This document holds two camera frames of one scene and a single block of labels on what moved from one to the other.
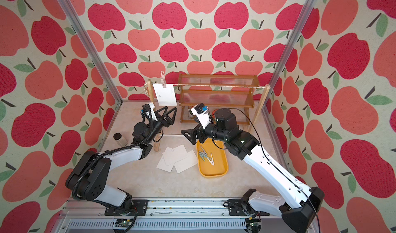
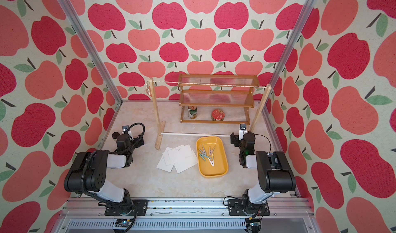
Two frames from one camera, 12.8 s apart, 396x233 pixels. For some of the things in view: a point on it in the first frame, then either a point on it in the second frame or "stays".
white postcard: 165,96 -> 177,153
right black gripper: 200,130 -> 235,140
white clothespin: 212,160 stays
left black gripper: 167,122 -> 136,140
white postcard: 162,165 stays
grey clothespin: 203,152 stays
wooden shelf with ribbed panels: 218,92 stays
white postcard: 188,162 stays
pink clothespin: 163,80 -> 211,151
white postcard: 171,155 stays
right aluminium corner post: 306,13 stays
